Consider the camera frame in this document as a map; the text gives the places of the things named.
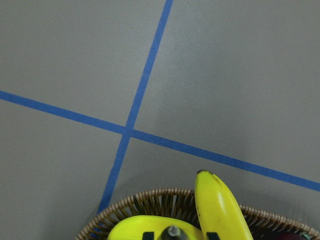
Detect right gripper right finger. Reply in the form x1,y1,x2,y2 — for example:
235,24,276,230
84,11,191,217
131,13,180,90
206,232,219,240

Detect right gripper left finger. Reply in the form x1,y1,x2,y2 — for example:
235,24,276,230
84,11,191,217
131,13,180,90
142,231,155,240

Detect woven wicker fruit basket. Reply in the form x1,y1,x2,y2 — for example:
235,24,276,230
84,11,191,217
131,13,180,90
75,188,320,240

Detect yellow star fruit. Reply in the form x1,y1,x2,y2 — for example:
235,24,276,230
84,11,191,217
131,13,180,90
107,215,203,240

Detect dark red apple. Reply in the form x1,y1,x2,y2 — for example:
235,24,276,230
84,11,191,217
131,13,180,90
261,231,312,240

